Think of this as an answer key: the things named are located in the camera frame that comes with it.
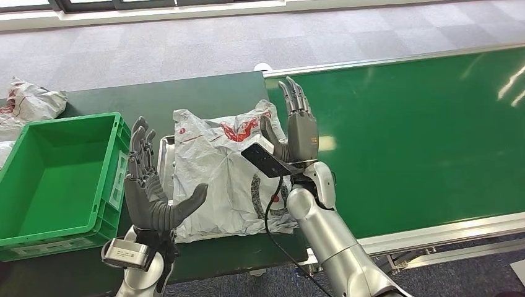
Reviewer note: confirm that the white window sill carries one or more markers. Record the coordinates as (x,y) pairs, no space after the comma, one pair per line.
(164,14)

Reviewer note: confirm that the grey red-printed plastic package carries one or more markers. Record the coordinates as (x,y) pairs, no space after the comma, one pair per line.
(213,180)

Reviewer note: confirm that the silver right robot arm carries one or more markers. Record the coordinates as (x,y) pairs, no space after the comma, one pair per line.
(332,242)

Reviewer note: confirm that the white flat sheet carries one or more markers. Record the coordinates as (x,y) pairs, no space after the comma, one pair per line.
(519,272)

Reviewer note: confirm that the green plastic basket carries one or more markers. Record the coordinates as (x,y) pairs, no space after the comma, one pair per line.
(57,180)

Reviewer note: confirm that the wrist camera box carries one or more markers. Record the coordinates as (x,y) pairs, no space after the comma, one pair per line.
(264,160)
(127,253)

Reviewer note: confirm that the crumpled grey plastic package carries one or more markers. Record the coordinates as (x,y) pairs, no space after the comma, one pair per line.
(37,102)

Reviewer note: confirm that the small white round cap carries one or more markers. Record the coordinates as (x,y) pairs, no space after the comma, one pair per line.
(262,67)

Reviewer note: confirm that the electronic scale with steel tray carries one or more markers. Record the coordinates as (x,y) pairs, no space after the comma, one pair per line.
(164,164)

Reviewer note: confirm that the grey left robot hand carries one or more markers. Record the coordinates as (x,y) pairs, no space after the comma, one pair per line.
(147,205)

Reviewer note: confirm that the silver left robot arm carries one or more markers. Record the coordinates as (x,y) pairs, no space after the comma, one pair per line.
(139,283)

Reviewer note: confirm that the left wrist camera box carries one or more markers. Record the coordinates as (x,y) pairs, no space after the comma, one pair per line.
(127,253)

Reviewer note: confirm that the white plastic package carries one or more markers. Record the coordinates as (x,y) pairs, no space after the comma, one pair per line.
(10,128)
(5,155)

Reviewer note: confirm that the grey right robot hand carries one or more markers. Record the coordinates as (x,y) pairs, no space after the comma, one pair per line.
(302,137)

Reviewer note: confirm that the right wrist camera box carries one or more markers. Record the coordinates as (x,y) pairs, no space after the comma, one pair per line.
(264,160)

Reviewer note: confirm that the dark window frame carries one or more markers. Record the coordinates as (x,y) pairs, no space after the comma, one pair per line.
(119,3)

